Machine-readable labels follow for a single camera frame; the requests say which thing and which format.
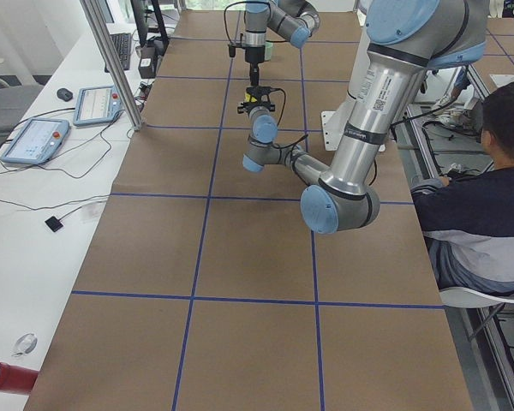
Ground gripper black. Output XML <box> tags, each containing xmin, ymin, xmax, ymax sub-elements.
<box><xmin>236</xmin><ymin>86</ymin><xmax>276</xmax><ymax>114</ymax></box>
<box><xmin>228</xmin><ymin>42</ymin><xmax>266</xmax><ymax>86</ymax></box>

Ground yellow plastic cup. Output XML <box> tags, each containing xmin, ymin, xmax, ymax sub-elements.
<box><xmin>244</xmin><ymin>92</ymin><xmax>257</xmax><ymax>103</ymax></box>

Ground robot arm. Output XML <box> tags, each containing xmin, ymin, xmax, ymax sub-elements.
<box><xmin>229</xmin><ymin>1</ymin><xmax>489</xmax><ymax>234</ymax></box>
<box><xmin>224</xmin><ymin>1</ymin><xmax>320</xmax><ymax>86</ymax></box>

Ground green plastic cup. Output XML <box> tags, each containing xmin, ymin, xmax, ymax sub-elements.
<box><xmin>264</xmin><ymin>41</ymin><xmax>274</xmax><ymax>62</ymax></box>

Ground black monitor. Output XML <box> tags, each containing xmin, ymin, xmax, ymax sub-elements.
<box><xmin>130</xmin><ymin>0</ymin><xmax>170</xmax><ymax>53</ymax></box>

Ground black keyboard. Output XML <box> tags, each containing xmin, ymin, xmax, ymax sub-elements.
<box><xmin>109</xmin><ymin>33</ymin><xmax>132</xmax><ymax>71</ymax></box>

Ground far blue teach pendant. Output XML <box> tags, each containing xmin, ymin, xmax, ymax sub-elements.
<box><xmin>73</xmin><ymin>86</ymin><xmax>123</xmax><ymax>127</ymax></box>

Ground blue teach pendant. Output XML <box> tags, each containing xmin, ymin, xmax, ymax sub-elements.
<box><xmin>73</xmin><ymin>86</ymin><xmax>123</xmax><ymax>127</ymax></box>
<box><xmin>0</xmin><ymin>117</ymin><xmax>70</xmax><ymax>164</ymax></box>

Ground black computer mouse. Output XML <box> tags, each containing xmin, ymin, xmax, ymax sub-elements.
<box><xmin>57</xmin><ymin>87</ymin><xmax>74</xmax><ymax>102</ymax></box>

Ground brown paper table mat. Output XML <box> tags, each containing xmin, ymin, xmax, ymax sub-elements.
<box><xmin>26</xmin><ymin>11</ymin><xmax>472</xmax><ymax>410</ymax></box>

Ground near blue teach pendant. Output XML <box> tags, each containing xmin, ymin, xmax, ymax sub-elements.
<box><xmin>0</xmin><ymin>117</ymin><xmax>70</xmax><ymax>164</ymax></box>

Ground small black square pad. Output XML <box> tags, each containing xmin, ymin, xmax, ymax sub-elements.
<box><xmin>45</xmin><ymin>216</ymin><xmax>63</xmax><ymax>232</ymax></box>

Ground seated person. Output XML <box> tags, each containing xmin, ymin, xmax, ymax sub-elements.
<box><xmin>411</xmin><ymin>82</ymin><xmax>514</xmax><ymax>295</ymax></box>

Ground white chair seat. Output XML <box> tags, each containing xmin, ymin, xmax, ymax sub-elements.
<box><xmin>439</xmin><ymin>287</ymin><xmax>514</xmax><ymax>308</ymax></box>

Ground round clear tape roll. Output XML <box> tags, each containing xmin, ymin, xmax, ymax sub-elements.
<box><xmin>12</xmin><ymin>333</ymin><xmax>38</xmax><ymax>357</ymax></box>

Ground red cylinder bottle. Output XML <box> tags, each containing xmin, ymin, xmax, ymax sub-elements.
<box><xmin>0</xmin><ymin>362</ymin><xmax>39</xmax><ymax>395</ymax></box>

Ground aluminium frame post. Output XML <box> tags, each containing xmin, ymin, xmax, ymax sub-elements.
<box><xmin>80</xmin><ymin>0</ymin><xmax>143</xmax><ymax>131</ymax></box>

